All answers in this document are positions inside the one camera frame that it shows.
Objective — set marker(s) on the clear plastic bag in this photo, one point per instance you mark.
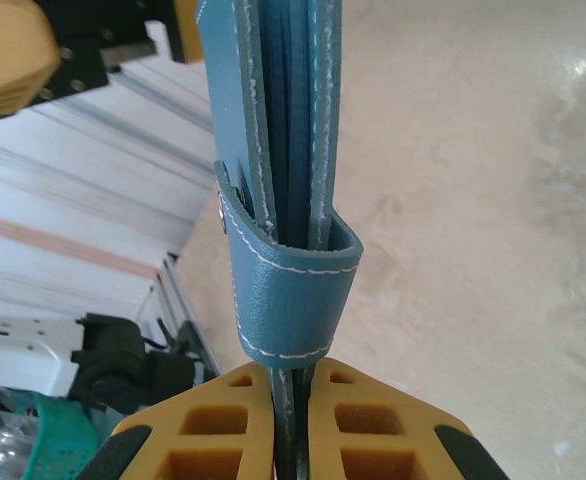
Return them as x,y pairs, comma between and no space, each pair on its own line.
3,440

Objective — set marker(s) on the green plastic basket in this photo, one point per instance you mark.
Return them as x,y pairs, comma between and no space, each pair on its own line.
63,440

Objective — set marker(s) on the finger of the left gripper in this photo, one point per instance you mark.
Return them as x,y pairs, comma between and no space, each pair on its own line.
189,30
8,50

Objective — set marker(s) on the blue leather card holder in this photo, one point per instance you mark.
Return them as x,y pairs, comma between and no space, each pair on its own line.
283,310

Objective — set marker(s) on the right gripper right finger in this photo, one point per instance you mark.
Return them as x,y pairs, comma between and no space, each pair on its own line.
373,440

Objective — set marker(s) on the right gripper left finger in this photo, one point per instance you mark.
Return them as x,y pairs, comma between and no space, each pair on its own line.
208,440

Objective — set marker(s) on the aluminium frame post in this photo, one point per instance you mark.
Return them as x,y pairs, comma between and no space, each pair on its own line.
183,310

